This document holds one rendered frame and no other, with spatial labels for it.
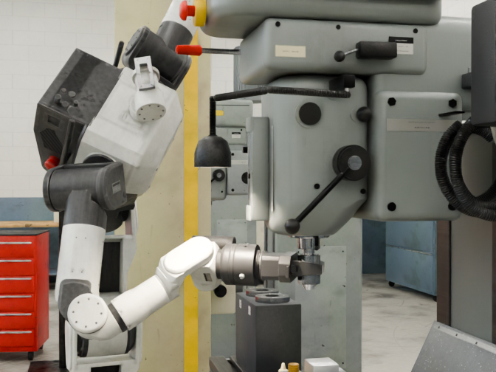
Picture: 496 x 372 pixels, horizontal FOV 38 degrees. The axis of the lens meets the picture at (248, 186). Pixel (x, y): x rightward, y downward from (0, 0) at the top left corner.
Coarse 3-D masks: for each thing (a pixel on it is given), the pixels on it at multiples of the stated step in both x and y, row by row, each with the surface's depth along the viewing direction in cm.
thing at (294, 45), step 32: (256, 32) 141; (288, 32) 136; (320, 32) 137; (352, 32) 139; (384, 32) 140; (416, 32) 141; (256, 64) 141; (288, 64) 136; (320, 64) 137; (352, 64) 139; (384, 64) 140; (416, 64) 142
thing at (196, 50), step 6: (180, 48) 153; (186, 48) 153; (192, 48) 153; (198, 48) 153; (204, 48) 154; (210, 48) 155; (180, 54) 153; (186, 54) 153; (192, 54) 154; (198, 54) 154; (222, 54) 156; (228, 54) 156; (234, 54) 156; (240, 54) 156
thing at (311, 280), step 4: (300, 260) 148; (304, 260) 148; (308, 260) 147; (312, 260) 147; (316, 260) 148; (300, 276) 148; (304, 276) 148; (308, 276) 147; (312, 276) 147; (316, 276) 148; (300, 280) 148; (304, 280) 148; (308, 280) 147; (312, 280) 147; (316, 280) 148; (304, 284) 148; (308, 284) 147; (312, 284) 147; (316, 284) 148
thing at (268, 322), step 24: (264, 288) 199; (240, 312) 194; (264, 312) 179; (288, 312) 180; (240, 336) 194; (264, 336) 179; (288, 336) 180; (240, 360) 194; (264, 360) 179; (288, 360) 180
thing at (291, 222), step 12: (336, 156) 138; (348, 156) 138; (360, 156) 138; (336, 168) 138; (348, 168) 138; (360, 168) 138; (336, 180) 137; (348, 180) 139; (324, 192) 137; (312, 204) 136; (300, 216) 136; (288, 228) 135
